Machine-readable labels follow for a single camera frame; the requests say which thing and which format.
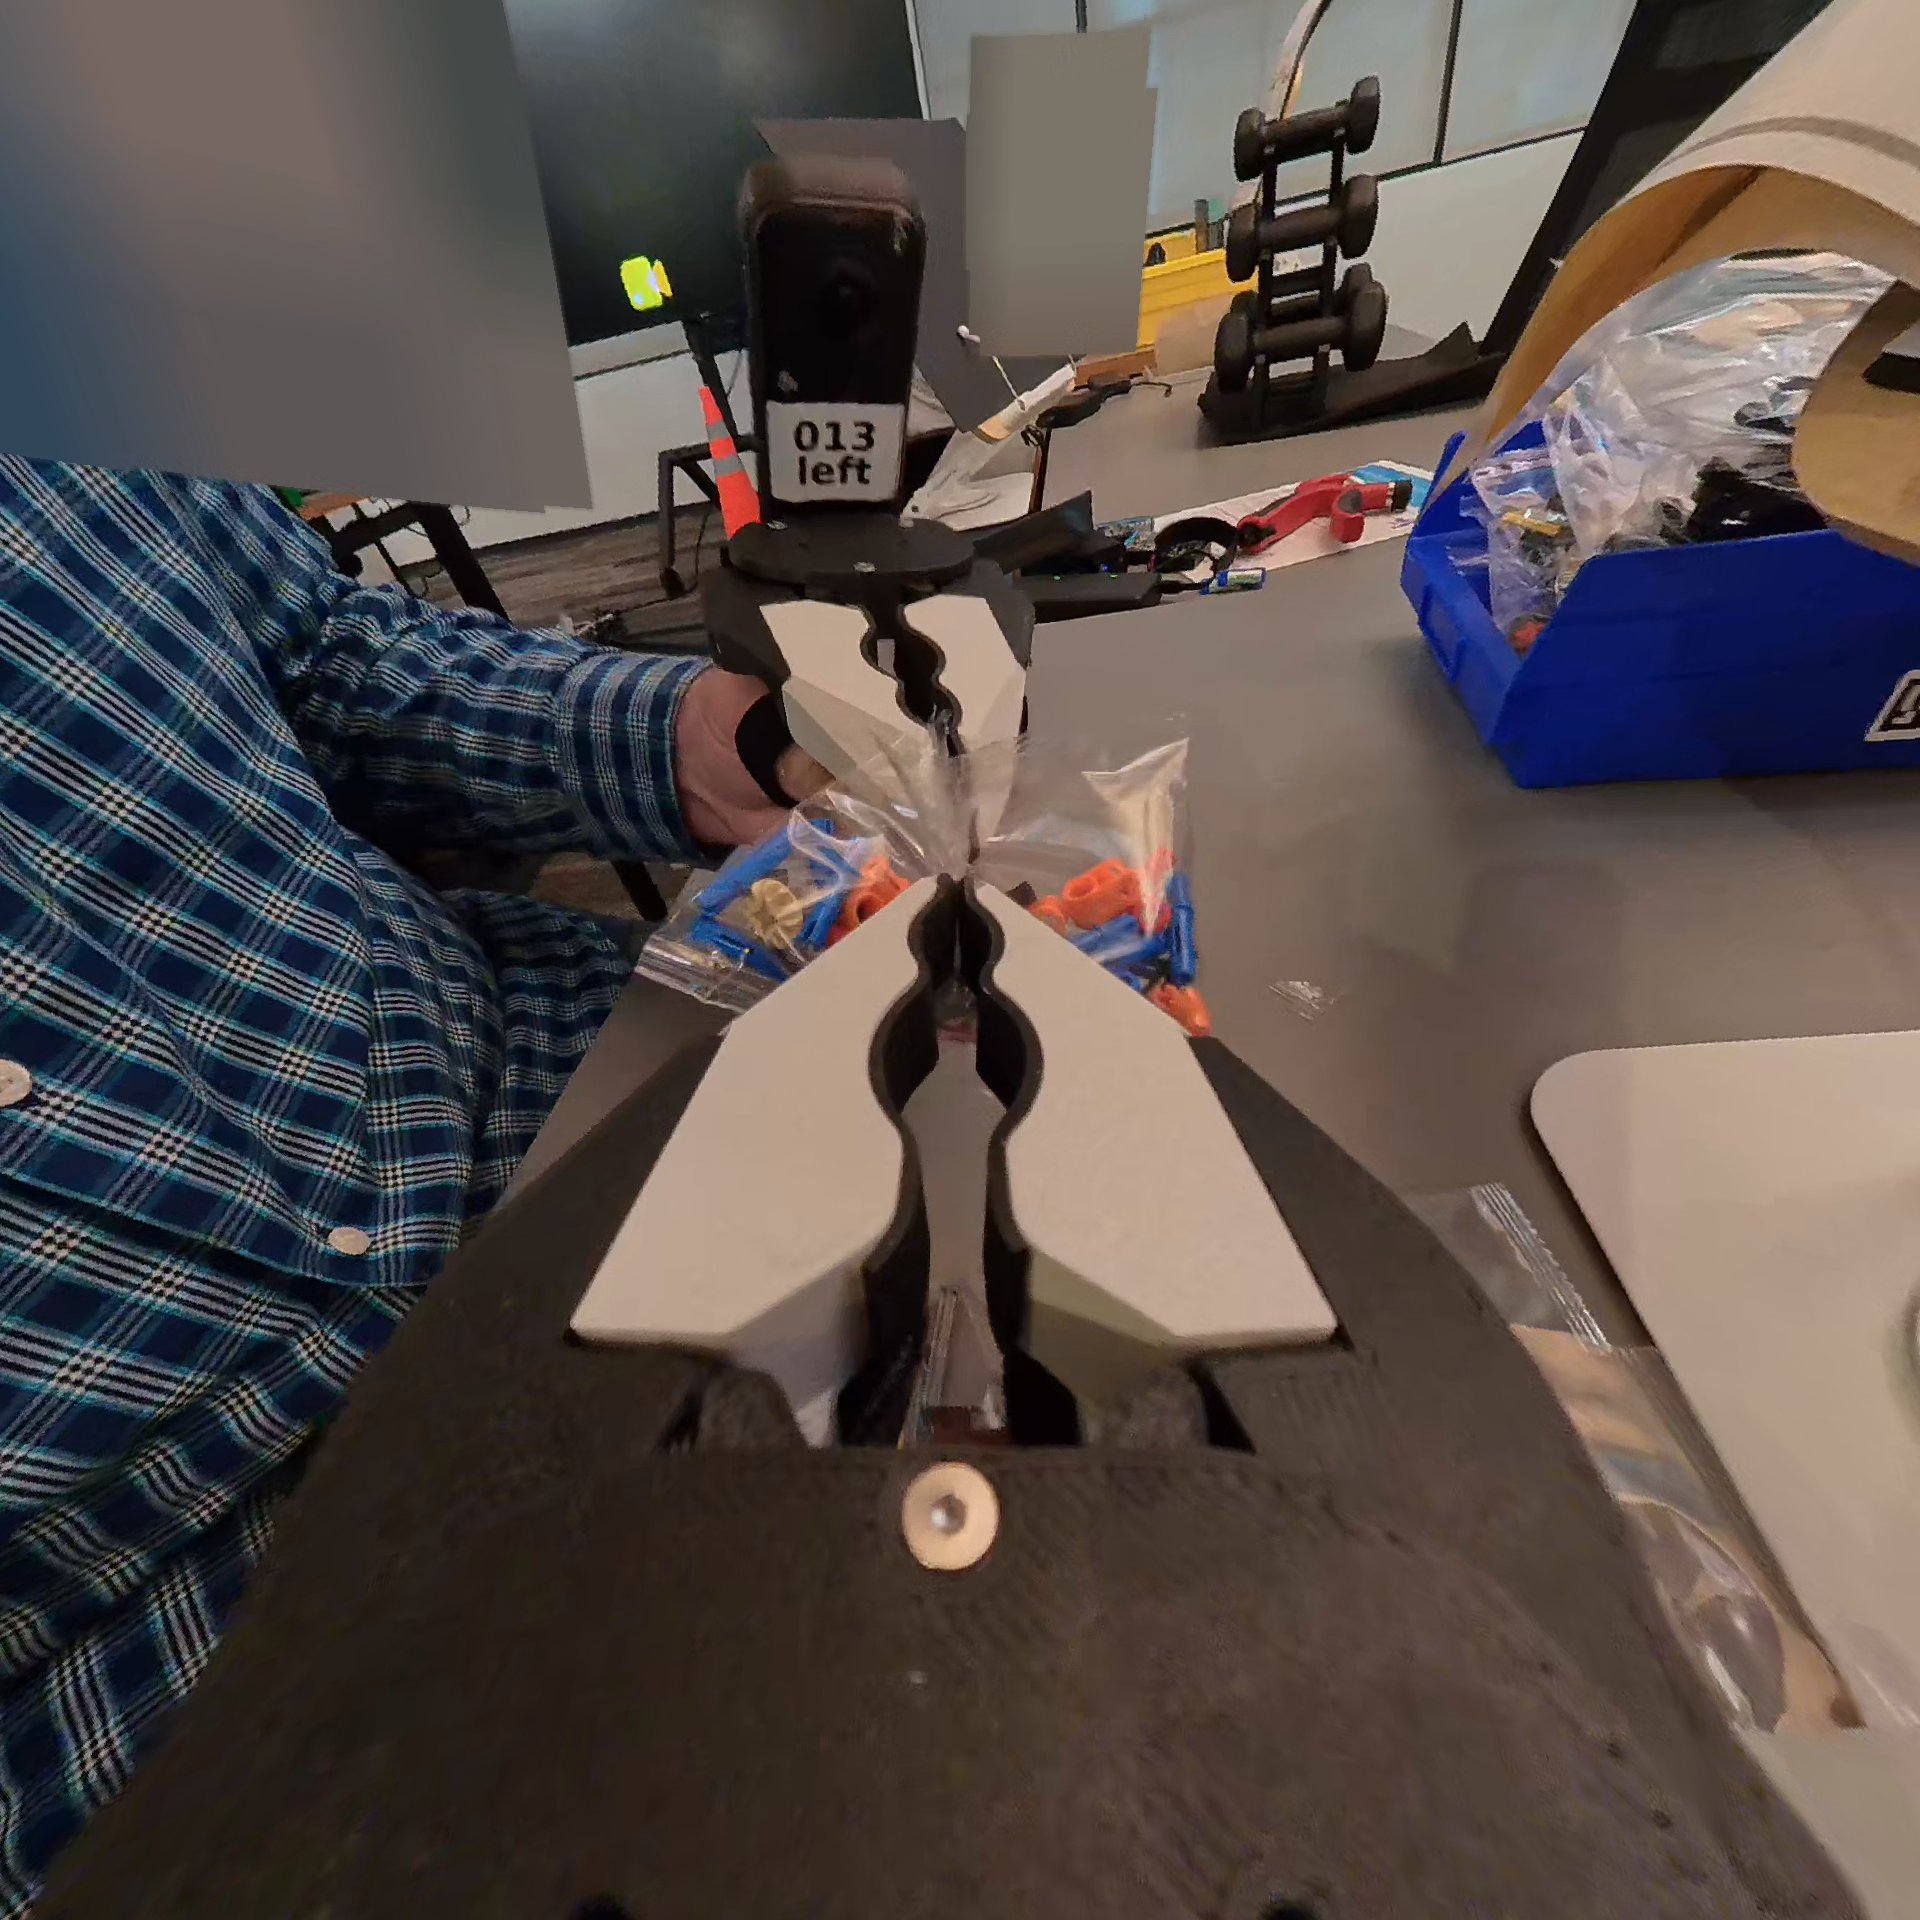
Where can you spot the white crumpled cloth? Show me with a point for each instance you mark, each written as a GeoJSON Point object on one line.
{"type": "Point", "coordinates": [959, 482]}

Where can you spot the black plastic device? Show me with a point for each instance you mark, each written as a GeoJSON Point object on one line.
{"type": "Point", "coordinates": [1051, 542]}

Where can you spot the small clear plastic scrap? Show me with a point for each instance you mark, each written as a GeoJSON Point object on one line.
{"type": "Point", "coordinates": [1310, 1000]}

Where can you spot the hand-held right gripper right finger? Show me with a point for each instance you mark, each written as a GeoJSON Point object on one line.
{"type": "Point", "coordinates": [1157, 1201]}

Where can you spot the large clear part bag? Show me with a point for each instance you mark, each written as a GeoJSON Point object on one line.
{"type": "Point", "coordinates": [1635, 1441]}

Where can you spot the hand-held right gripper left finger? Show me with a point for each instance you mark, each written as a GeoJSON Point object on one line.
{"type": "Point", "coordinates": [750, 1186]}

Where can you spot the black dumbbell rack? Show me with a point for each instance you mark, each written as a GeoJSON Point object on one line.
{"type": "Point", "coordinates": [1307, 225]}

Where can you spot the blue plastic bin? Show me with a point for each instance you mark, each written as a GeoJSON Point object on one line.
{"type": "Point", "coordinates": [1651, 676]}

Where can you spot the pile of clear part bags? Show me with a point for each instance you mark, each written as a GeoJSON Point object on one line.
{"type": "Point", "coordinates": [1635, 391]}

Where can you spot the person's left forearm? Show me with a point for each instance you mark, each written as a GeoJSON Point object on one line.
{"type": "Point", "coordinates": [495, 737]}

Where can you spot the orange traffic cone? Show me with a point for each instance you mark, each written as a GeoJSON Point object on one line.
{"type": "Point", "coordinates": [732, 482]}

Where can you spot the red black hand tool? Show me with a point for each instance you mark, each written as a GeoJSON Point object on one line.
{"type": "Point", "coordinates": [1337, 503]}

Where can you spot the white adjustable book stand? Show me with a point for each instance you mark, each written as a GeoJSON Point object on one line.
{"type": "Point", "coordinates": [1725, 1201]}

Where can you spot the white paper sheet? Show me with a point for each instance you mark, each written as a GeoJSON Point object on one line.
{"type": "Point", "coordinates": [1290, 559]}

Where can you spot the small bag of colourful pins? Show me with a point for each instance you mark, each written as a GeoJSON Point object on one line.
{"type": "Point", "coordinates": [1111, 917]}

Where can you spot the person's left hand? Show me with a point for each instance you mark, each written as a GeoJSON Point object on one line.
{"type": "Point", "coordinates": [705, 789]}

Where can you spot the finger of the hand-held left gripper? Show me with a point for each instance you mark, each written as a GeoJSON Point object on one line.
{"type": "Point", "coordinates": [983, 676]}
{"type": "Point", "coordinates": [819, 670]}

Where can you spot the black wall screen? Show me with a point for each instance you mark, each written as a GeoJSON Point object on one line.
{"type": "Point", "coordinates": [676, 152]}

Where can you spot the yellow crate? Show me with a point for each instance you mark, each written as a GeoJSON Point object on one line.
{"type": "Point", "coordinates": [1186, 302]}

